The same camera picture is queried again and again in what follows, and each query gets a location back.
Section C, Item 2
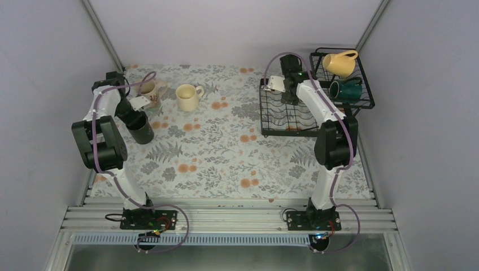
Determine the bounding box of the matte black mug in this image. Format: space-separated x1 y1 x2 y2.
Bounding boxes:
127 111 154 145

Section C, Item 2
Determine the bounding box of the tall floral cream mug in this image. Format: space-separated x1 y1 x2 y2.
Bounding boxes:
135 80 168 110

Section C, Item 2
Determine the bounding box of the short cream mug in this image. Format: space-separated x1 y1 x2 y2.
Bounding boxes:
175 84 204 112

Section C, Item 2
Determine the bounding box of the teal green mug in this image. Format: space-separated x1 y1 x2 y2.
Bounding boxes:
329 77 363 103

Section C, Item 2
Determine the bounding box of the yellow mug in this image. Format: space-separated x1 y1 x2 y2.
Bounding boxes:
322 50 358 77

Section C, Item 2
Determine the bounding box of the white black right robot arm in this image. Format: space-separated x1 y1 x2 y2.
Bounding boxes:
280 52 358 231

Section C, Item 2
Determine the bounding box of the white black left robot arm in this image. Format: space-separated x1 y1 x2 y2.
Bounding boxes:
71 71 157 229

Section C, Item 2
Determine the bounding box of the floral patterned table mat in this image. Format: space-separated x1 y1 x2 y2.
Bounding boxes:
89 64 371 200

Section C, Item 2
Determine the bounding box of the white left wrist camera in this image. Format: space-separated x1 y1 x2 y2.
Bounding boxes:
129 96 151 111

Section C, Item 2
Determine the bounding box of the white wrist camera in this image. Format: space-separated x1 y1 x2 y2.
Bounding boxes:
129 96 151 111
264 76 285 93

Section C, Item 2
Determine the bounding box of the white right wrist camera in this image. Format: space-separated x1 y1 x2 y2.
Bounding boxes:
264 76 285 93

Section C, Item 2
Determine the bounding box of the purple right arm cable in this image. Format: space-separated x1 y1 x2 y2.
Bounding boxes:
262 51 362 256

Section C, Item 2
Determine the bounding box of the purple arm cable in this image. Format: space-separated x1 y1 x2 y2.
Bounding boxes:
262 51 362 256
91 71 190 255

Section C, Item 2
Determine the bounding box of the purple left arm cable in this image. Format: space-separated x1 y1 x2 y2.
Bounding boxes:
91 71 190 255

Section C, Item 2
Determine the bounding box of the black wire dish rack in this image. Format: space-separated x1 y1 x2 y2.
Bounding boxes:
259 47 375 137

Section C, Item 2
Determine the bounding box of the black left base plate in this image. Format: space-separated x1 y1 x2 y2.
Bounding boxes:
120 209 178 232

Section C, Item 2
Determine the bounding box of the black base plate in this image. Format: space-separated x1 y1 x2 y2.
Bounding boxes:
120 209 178 232
284 210 342 231

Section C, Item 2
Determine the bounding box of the aluminium rail frame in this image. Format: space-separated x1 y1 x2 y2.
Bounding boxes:
46 196 410 270

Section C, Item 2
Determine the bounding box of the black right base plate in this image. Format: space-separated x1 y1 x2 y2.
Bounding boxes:
284 210 342 231

